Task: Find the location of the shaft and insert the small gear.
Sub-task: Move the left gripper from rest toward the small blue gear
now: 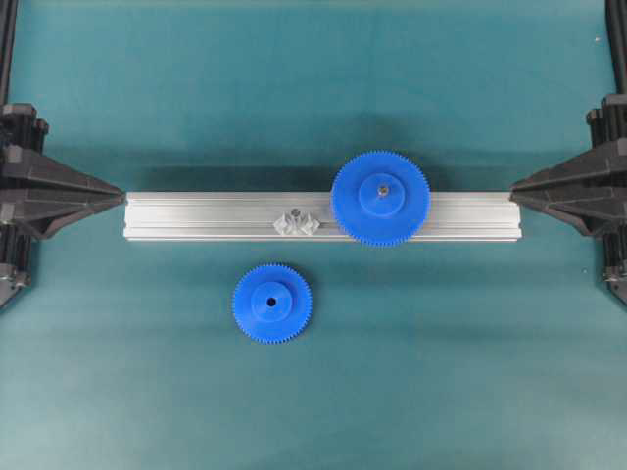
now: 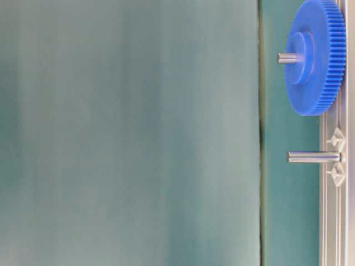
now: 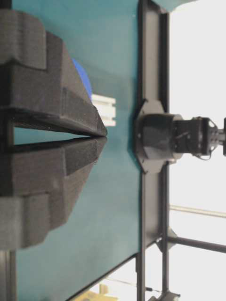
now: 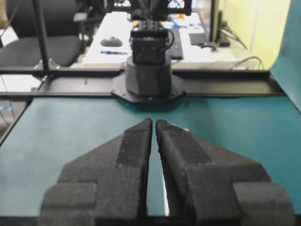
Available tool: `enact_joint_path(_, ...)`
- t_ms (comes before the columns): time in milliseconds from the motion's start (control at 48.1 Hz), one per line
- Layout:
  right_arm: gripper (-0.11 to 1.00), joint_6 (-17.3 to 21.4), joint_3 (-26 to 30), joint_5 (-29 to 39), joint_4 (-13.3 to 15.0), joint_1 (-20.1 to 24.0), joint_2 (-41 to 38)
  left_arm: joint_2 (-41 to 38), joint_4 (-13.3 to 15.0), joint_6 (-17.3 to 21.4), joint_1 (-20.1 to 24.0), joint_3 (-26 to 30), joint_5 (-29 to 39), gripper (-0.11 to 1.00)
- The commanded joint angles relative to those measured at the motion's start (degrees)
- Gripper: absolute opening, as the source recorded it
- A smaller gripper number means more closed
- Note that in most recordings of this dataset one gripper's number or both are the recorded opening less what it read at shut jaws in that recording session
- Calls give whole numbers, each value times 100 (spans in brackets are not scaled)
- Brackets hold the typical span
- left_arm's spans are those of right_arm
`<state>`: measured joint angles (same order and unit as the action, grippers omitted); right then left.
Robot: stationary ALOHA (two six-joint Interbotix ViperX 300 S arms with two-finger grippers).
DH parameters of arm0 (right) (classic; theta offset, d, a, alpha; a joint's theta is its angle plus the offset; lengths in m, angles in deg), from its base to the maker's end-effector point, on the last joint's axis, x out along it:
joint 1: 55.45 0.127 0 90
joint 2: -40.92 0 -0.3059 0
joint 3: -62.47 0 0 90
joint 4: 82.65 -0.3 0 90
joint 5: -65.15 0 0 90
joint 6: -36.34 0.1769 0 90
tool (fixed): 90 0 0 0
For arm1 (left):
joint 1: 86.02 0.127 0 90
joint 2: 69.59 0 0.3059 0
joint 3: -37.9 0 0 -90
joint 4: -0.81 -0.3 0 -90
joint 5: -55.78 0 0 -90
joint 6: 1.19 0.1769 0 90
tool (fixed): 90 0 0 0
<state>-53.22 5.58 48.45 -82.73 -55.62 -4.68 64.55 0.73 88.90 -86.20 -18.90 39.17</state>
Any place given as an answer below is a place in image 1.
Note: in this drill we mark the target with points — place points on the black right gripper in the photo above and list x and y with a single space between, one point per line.
596 168

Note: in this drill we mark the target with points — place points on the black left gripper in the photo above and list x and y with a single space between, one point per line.
26 174

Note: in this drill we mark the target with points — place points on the small blue plastic gear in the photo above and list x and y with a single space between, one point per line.
272 303

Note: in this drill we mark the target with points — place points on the large blue plastic gear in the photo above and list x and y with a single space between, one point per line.
380 221

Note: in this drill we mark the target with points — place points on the black right frame post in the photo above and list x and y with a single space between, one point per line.
615 20

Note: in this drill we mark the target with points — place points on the black frame post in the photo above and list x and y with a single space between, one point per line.
615 20
8 19

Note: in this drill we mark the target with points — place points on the black left frame post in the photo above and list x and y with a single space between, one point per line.
8 19

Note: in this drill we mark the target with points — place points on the silver aluminium extrusion rail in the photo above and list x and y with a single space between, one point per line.
248 216

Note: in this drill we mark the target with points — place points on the steel shaft with clear mount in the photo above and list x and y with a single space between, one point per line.
296 223

